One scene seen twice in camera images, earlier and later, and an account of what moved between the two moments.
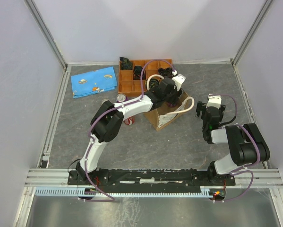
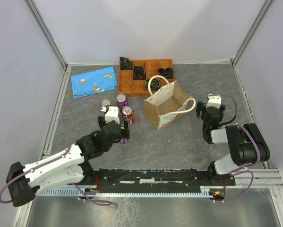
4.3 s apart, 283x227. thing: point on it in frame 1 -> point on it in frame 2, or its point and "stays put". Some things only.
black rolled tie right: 167,72 stays put
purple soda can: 172,104 -> 125,140
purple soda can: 121,97 stays put
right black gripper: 200,107 stays put
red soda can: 104,100 stays put
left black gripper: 176,95 -> 124,132
